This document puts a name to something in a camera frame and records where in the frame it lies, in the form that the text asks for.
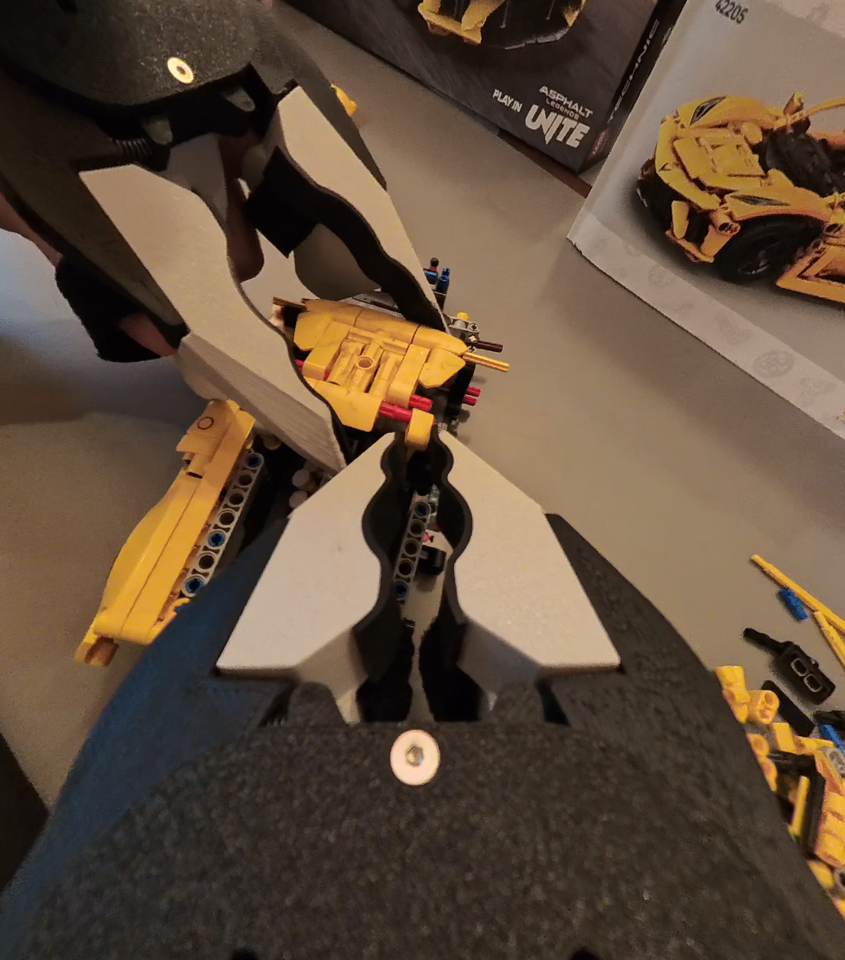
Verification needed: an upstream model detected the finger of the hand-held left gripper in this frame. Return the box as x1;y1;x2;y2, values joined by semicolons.
250;90;451;331
78;150;352;471

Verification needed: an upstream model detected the yellow toy car chassis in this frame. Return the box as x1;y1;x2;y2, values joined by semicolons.
75;255;514;669

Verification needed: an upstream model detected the grey angled toy beam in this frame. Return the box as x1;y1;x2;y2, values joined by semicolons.
393;483;445;595

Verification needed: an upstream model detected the toy car instruction booklet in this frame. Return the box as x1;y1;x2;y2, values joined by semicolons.
568;0;845;469

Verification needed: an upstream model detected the toy car set box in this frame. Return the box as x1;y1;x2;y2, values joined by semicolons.
291;0;682;175

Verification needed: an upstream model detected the grey desk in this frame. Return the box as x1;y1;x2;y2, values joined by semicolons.
0;0;845;960

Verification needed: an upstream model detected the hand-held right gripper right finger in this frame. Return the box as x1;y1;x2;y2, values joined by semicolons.
435;435;622;706

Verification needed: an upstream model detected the pile of small toy pieces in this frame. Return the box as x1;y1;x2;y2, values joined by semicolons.
715;552;845;960

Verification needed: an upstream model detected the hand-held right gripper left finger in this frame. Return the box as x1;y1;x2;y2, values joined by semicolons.
217;435;412;706

